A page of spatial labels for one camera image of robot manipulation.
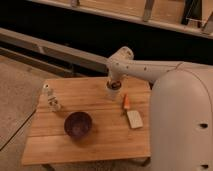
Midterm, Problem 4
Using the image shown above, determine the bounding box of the orange carrot toy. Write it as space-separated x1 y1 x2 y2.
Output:
123 94 130 110

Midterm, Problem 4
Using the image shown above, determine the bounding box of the wooden table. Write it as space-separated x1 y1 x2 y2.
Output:
22 77 150 165

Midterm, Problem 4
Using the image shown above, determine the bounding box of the purple bowl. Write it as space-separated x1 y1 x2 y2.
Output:
64 111 92 139

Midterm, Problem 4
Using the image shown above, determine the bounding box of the white ceramic cup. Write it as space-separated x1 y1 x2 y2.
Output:
106 81 122 100

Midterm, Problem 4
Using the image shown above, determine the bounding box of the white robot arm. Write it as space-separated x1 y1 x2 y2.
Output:
106 46 213 171

